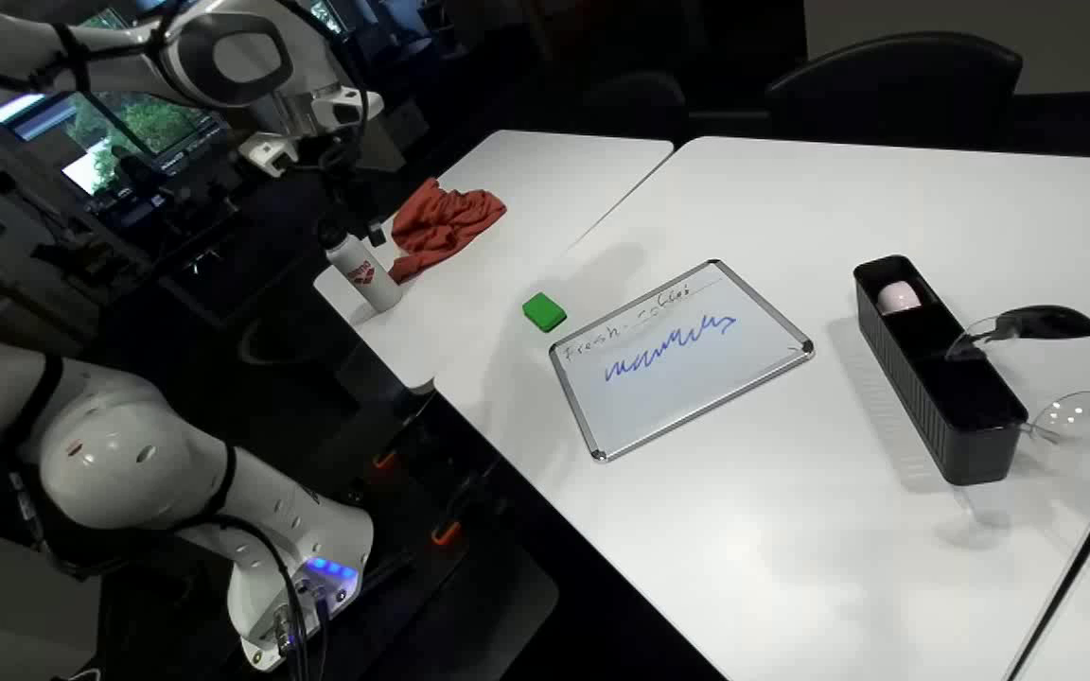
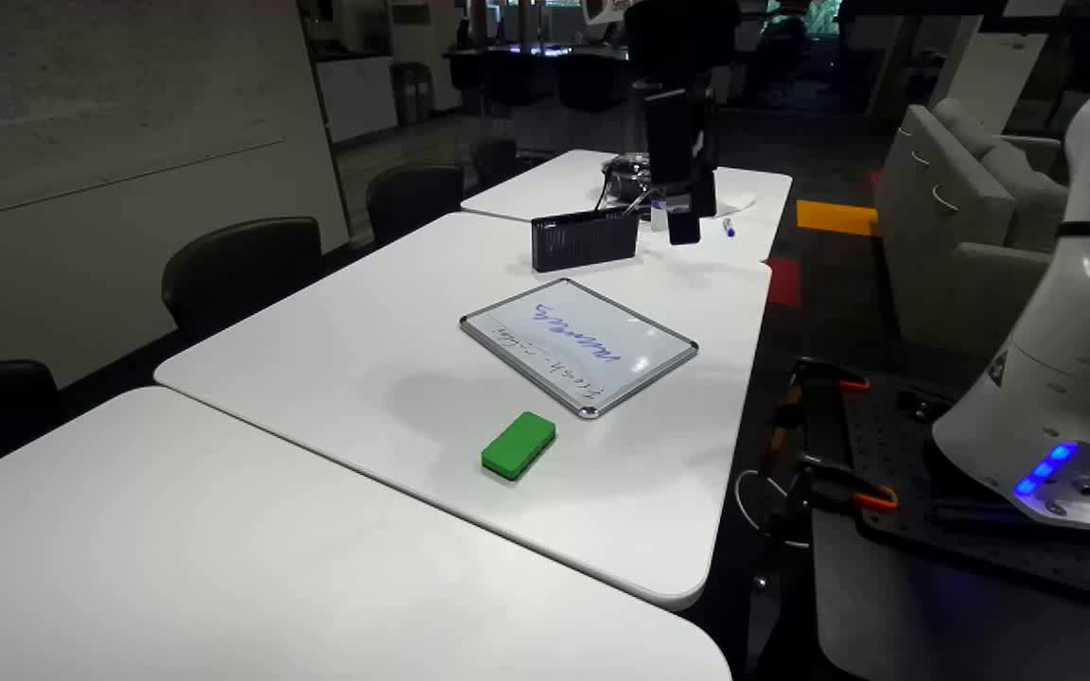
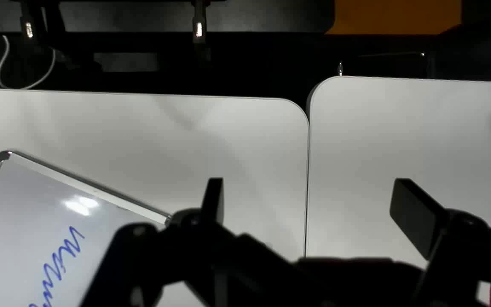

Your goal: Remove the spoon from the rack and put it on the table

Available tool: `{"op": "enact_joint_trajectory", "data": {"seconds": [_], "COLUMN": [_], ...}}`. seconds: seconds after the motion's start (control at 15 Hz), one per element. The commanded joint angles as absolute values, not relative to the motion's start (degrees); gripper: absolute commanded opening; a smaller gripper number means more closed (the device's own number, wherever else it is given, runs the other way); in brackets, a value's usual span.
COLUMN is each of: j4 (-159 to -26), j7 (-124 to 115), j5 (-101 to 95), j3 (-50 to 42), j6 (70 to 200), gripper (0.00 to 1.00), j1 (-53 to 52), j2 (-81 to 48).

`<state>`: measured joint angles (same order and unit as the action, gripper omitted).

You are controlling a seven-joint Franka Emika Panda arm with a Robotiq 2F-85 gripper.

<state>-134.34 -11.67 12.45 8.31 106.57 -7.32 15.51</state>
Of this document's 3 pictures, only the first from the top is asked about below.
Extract computer monitor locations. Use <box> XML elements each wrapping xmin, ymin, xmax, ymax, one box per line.
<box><xmin>0</xmin><ymin>86</ymin><xmax>242</xmax><ymax>206</ymax></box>

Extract clear glass bowl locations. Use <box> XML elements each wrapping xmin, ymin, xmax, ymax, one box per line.
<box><xmin>1016</xmin><ymin>386</ymin><xmax>1090</xmax><ymax>452</ymax></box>

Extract small whiteboard with blue writing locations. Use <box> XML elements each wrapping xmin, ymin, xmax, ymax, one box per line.
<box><xmin>545</xmin><ymin>257</ymin><xmax>817</xmax><ymax>465</ymax></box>

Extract black spoon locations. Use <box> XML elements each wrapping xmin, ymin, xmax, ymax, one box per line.
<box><xmin>941</xmin><ymin>300</ymin><xmax>1090</xmax><ymax>364</ymax></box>

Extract black rectangular box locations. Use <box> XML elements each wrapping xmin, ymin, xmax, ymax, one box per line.
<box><xmin>850</xmin><ymin>255</ymin><xmax>1033</xmax><ymax>489</ymax></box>

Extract pink item in rack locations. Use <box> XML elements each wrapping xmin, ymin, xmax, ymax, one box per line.
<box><xmin>873</xmin><ymin>276</ymin><xmax>923</xmax><ymax>318</ymax></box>

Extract green block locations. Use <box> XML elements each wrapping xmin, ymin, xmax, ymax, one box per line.
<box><xmin>517</xmin><ymin>288</ymin><xmax>570</xmax><ymax>335</ymax></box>

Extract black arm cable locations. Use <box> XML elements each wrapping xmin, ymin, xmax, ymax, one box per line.
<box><xmin>205</xmin><ymin>506</ymin><xmax>316</xmax><ymax>681</ymax></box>

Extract orange cloth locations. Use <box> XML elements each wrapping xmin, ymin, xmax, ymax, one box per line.
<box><xmin>384</xmin><ymin>179</ymin><xmax>512</xmax><ymax>288</ymax></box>

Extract small white bottle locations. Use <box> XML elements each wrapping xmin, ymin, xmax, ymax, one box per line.
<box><xmin>320</xmin><ymin>231</ymin><xmax>408</xmax><ymax>318</ymax></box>

